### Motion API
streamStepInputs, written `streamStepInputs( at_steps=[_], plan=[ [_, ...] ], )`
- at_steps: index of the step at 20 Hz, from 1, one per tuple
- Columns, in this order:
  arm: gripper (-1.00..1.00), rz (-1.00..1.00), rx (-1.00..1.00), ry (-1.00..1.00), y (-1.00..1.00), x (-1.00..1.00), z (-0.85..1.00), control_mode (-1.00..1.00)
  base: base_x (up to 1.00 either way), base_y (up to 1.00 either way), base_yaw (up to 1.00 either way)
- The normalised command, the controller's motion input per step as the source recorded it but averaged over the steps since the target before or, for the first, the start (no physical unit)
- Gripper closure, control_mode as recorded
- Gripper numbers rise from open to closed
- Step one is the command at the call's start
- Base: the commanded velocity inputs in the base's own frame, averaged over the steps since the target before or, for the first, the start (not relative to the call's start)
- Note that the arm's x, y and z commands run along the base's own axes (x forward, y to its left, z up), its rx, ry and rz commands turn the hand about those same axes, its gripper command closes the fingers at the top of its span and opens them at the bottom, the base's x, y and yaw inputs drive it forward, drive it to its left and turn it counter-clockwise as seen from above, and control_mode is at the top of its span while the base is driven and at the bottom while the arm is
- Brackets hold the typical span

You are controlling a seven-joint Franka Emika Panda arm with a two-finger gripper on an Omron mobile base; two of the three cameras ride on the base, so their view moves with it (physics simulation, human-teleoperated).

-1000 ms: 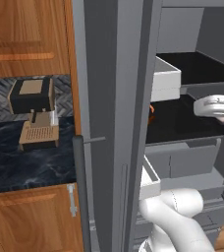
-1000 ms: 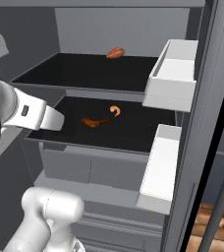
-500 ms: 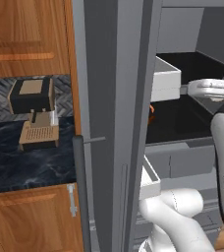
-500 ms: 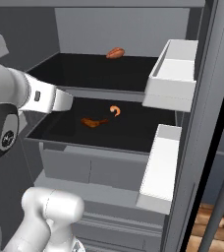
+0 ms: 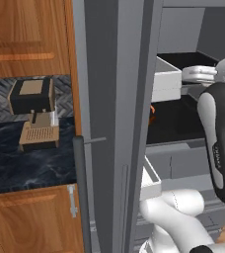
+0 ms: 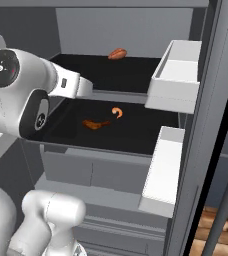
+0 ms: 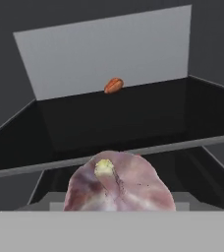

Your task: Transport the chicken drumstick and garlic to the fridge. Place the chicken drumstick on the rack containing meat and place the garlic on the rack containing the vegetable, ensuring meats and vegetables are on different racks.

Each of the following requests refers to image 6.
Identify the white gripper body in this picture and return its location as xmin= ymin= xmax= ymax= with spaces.
xmin=76 ymin=76 xmax=95 ymax=99

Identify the brown chicken drumstick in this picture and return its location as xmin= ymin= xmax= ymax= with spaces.
xmin=81 ymin=119 xmax=113 ymax=132

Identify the black fridge rack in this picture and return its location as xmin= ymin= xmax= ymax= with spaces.
xmin=25 ymin=97 xmax=181 ymax=156
xmin=48 ymin=53 xmax=162 ymax=95

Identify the grey fridge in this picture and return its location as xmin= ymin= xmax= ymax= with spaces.
xmin=0 ymin=0 xmax=210 ymax=256

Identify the grey fridge drawer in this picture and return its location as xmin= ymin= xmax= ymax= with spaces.
xmin=91 ymin=156 xmax=153 ymax=196
xmin=40 ymin=144 xmax=94 ymax=188

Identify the grey fridge door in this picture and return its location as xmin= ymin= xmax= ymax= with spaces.
xmin=164 ymin=0 xmax=228 ymax=256

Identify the orange shrimp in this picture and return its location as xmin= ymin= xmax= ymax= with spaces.
xmin=111 ymin=106 xmax=125 ymax=120

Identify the white door bin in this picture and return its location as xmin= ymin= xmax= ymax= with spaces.
xmin=138 ymin=125 xmax=186 ymax=219
xmin=144 ymin=39 xmax=203 ymax=115

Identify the grey freezer drawer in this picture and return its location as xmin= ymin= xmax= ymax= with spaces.
xmin=73 ymin=213 xmax=169 ymax=256

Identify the dark grey door handle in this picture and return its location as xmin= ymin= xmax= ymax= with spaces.
xmin=201 ymin=159 xmax=228 ymax=256

